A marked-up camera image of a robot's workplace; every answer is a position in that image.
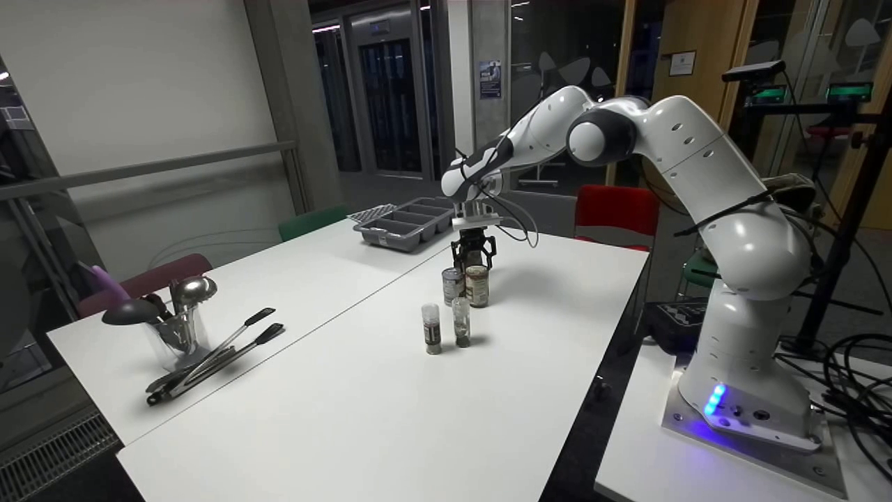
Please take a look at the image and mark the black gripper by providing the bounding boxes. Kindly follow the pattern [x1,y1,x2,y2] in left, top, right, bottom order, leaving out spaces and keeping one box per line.
[451,227,497,275]

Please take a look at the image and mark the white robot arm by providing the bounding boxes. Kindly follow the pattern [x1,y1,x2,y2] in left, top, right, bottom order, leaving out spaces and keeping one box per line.
[440,85,819,452]

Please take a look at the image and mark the right spice shaker jar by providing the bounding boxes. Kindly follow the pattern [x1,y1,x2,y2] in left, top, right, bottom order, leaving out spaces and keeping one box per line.
[451,300,472,346]

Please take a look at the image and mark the spice shaker jar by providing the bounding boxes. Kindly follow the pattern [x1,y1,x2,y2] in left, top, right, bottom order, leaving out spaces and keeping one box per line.
[451,300,472,346]
[422,304,443,356]

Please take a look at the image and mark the grey cutlery tray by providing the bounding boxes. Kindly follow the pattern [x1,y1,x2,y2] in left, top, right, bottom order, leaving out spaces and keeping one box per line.
[352,195,454,255]

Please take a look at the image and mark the left spice shaker jar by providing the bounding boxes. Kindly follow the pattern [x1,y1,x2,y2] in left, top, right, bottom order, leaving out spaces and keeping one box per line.
[422,304,443,356]

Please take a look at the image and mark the red chair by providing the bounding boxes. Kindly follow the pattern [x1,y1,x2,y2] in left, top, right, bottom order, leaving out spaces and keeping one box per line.
[574,184,661,252]

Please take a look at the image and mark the green chair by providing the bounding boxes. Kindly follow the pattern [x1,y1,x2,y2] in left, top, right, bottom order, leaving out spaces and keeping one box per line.
[278,206,348,244]

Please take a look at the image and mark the black metal tongs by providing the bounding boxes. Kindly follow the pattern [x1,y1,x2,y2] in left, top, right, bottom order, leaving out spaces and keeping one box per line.
[144,308,284,407]

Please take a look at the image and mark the silver spoon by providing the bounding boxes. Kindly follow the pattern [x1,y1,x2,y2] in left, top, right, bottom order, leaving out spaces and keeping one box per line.
[171,276,217,315]

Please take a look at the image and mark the glass utensil holder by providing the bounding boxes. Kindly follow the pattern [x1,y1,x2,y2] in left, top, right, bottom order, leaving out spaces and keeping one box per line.
[153,308,208,365]

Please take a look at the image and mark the black ladle spoon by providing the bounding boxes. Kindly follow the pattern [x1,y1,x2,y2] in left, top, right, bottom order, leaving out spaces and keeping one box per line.
[103,300,167,328]

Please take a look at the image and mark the purple utensil handle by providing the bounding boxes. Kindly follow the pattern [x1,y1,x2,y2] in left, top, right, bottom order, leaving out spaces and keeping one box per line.
[83,265,132,308]

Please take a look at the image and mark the black cable bundle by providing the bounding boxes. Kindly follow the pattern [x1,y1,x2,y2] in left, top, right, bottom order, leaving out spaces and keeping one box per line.
[777,222,892,485]

